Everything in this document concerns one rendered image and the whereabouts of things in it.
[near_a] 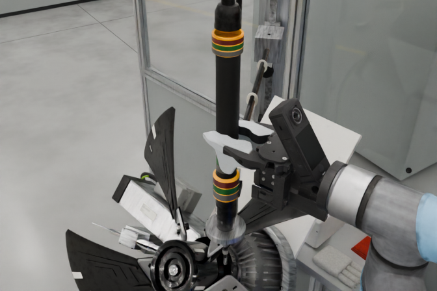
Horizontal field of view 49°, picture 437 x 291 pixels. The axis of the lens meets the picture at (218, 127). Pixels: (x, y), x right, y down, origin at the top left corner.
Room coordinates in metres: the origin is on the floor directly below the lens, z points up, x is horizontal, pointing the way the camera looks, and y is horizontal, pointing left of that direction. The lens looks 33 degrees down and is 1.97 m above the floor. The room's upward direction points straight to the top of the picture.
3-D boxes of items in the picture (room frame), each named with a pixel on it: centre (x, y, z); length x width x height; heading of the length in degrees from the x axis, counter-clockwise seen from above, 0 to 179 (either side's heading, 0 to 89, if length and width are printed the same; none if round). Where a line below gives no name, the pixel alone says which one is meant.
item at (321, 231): (1.15, -0.30, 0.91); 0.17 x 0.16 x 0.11; 133
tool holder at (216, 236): (0.62, -0.01, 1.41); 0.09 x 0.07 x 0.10; 168
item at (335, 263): (0.96, -0.36, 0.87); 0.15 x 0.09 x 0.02; 43
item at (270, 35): (1.23, -0.14, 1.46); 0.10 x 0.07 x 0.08; 168
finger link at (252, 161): (0.56, -0.05, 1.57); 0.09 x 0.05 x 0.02; 62
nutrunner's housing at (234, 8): (0.61, -0.01, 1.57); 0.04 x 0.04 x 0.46
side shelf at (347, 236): (1.07, -0.33, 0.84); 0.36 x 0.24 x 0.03; 43
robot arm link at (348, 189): (0.50, -0.18, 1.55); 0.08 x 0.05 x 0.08; 143
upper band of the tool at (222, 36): (0.61, -0.01, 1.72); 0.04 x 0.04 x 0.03
